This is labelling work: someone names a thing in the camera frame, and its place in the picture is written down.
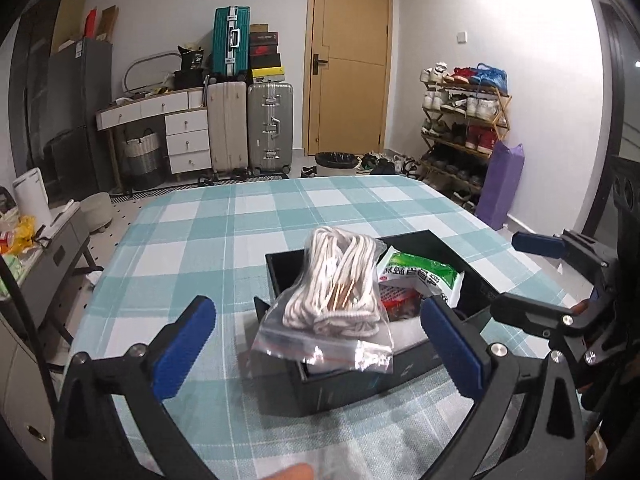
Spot white foam block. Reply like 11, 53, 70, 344
390, 316, 427, 354

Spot red snack packet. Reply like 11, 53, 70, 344
380, 285, 422, 322

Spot green snack packet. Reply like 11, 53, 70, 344
376, 247, 465, 308

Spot bagged white braided rope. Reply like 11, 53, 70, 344
250, 224, 396, 375

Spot person's right hand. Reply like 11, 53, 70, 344
570, 299, 590, 316

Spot person's left hand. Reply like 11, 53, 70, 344
264, 463, 314, 480

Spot purple bag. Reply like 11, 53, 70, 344
475, 141, 525, 231

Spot black storage box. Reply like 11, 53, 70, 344
252, 226, 497, 415

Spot grey side cabinet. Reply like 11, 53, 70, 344
17, 203, 102, 358

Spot wooden shoe rack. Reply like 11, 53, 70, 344
420, 62, 511, 212

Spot yellow plastic bag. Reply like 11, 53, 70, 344
1, 216, 36, 256

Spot teal plaid tablecloth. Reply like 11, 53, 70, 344
73, 176, 573, 479

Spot laundry basket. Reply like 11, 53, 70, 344
125, 129, 164, 191

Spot wooden door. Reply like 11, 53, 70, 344
303, 0, 393, 155

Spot white drawer desk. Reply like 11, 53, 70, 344
96, 87, 213, 192

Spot beige suitcase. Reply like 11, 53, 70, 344
206, 81, 248, 172

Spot silver suitcase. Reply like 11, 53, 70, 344
247, 82, 293, 174

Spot stacked shoe boxes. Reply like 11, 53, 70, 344
248, 24, 285, 84

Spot teal suitcase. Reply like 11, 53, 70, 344
212, 6, 250, 80

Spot black cable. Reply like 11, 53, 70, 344
0, 253, 61, 411

